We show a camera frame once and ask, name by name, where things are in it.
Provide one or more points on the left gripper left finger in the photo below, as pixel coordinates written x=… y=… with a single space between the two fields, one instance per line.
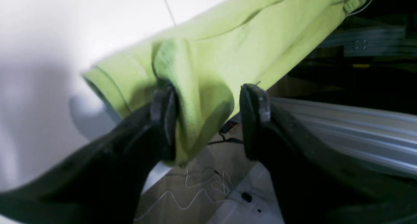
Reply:
x=102 y=181

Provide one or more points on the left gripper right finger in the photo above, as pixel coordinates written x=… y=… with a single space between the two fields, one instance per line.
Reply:
x=313 y=183

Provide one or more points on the green t-shirt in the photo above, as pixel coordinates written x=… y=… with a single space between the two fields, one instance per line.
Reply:
x=210 y=57

